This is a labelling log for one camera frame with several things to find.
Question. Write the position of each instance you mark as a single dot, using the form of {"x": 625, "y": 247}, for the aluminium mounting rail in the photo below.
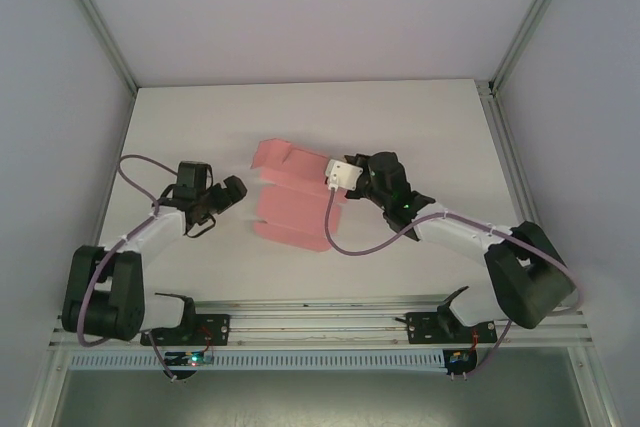
{"x": 320, "y": 319}

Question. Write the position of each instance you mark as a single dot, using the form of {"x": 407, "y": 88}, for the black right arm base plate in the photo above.
{"x": 422, "y": 329}

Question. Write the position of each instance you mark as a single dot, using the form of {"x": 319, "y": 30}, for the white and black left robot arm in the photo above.
{"x": 165, "y": 228}

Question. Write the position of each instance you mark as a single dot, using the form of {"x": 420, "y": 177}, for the aluminium side rail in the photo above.
{"x": 505, "y": 147}

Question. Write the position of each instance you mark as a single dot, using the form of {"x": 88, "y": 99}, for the pink paper box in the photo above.
{"x": 292, "y": 197}

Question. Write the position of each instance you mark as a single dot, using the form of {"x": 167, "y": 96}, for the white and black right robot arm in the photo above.
{"x": 460, "y": 238}

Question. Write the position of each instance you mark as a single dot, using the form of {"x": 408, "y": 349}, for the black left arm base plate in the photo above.
{"x": 215, "y": 329}

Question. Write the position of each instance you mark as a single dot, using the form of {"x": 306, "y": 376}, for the right circuit board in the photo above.
{"x": 459, "y": 358}

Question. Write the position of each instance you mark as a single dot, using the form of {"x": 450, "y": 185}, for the left circuit board with LED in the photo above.
{"x": 192, "y": 358}

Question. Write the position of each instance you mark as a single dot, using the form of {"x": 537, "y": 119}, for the aluminium frame post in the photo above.
{"x": 530, "y": 17}
{"x": 95, "y": 12}

